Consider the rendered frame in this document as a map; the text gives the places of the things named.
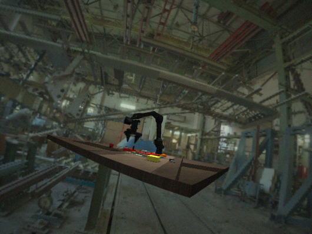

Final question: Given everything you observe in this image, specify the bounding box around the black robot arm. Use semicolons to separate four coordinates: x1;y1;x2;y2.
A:
124;111;164;154

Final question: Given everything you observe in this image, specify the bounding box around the yellow rectangular block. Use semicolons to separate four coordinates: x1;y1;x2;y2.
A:
146;155;160;162

